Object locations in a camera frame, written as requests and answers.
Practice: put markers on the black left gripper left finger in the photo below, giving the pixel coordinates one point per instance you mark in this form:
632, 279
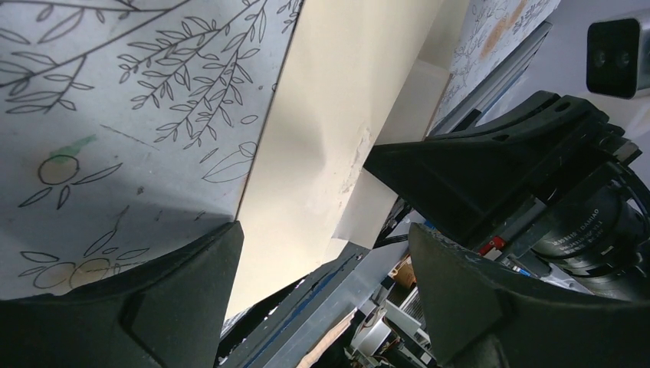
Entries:
167, 312

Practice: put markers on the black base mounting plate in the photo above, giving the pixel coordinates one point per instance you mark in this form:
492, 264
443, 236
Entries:
280, 330

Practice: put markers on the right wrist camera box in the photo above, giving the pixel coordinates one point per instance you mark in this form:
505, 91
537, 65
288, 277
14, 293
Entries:
617, 58

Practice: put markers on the floral patterned table mat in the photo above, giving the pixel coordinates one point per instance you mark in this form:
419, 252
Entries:
129, 128

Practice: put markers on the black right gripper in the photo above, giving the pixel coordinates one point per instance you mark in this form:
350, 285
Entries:
549, 179

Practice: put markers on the cream envelope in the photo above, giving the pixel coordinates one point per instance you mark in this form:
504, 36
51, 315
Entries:
347, 63

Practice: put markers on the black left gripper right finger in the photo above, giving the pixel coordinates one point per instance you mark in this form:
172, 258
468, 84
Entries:
479, 313

